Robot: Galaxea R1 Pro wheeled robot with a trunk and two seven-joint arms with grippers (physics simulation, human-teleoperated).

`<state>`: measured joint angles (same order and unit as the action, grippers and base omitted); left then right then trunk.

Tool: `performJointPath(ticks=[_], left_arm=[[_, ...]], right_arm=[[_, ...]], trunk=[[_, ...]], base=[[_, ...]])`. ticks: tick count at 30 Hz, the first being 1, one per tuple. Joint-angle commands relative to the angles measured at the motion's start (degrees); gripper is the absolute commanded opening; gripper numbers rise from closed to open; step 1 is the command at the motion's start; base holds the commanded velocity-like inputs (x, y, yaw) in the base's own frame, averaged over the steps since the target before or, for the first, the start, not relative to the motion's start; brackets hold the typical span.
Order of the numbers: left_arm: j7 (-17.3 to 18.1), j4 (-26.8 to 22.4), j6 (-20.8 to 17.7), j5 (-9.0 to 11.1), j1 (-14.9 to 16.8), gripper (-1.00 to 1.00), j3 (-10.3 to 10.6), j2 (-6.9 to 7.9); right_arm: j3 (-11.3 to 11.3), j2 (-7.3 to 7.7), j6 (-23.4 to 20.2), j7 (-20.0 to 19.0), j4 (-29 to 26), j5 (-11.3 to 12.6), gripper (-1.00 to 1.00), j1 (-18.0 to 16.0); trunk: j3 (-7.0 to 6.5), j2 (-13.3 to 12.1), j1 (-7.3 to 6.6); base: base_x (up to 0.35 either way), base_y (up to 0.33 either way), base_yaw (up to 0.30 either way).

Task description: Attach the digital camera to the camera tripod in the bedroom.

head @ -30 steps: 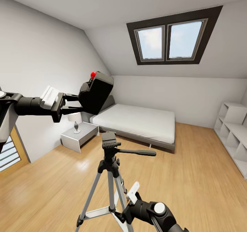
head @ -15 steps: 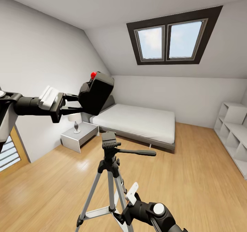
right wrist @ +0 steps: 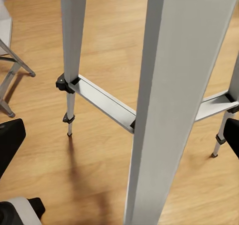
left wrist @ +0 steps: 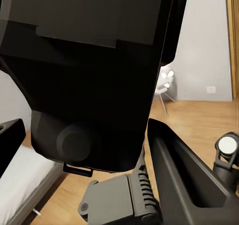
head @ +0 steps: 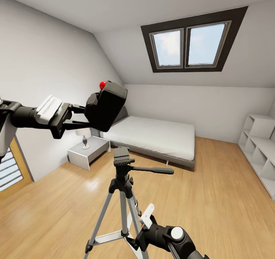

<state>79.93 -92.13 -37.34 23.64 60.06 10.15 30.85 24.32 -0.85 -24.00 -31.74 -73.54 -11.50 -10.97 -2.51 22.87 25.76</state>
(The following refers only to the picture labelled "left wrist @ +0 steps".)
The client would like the camera tripod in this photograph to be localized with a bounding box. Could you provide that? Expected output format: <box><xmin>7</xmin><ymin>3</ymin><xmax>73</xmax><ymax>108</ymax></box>
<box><xmin>78</xmin><ymin>144</ymin><xmax>164</xmax><ymax>225</ymax></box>

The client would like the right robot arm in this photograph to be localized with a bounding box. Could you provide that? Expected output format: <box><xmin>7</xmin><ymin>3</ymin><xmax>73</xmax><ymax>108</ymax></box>
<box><xmin>212</xmin><ymin>132</ymin><xmax>239</xmax><ymax>194</ymax></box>

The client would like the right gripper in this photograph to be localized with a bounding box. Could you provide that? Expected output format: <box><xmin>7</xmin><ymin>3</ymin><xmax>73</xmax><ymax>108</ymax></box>
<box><xmin>224</xmin><ymin>182</ymin><xmax>237</xmax><ymax>194</ymax></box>

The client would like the digital camera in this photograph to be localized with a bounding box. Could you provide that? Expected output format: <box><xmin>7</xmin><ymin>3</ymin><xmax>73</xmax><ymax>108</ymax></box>
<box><xmin>0</xmin><ymin>0</ymin><xmax>187</xmax><ymax>178</ymax></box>

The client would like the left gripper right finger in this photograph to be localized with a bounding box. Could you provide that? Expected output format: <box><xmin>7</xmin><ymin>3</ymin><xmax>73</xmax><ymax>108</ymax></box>
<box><xmin>147</xmin><ymin>118</ymin><xmax>239</xmax><ymax>225</ymax></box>

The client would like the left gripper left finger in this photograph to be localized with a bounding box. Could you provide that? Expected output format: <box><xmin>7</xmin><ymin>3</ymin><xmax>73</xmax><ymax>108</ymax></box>
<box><xmin>0</xmin><ymin>118</ymin><xmax>26</xmax><ymax>178</ymax></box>

